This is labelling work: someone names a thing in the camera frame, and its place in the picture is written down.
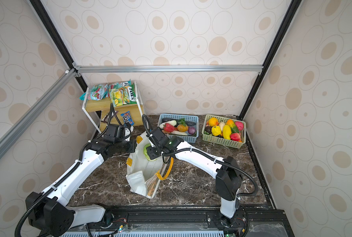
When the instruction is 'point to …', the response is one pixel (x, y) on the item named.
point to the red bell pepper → (168, 128)
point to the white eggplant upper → (173, 122)
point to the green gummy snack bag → (97, 92)
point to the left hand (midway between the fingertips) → (139, 142)
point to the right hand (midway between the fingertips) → (151, 151)
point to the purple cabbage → (192, 130)
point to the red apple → (235, 137)
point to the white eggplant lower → (175, 132)
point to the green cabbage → (146, 153)
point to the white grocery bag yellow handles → (144, 175)
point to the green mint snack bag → (132, 95)
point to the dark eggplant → (188, 123)
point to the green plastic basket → (214, 139)
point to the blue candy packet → (127, 114)
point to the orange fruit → (213, 121)
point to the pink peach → (240, 125)
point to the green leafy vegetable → (182, 121)
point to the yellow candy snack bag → (119, 97)
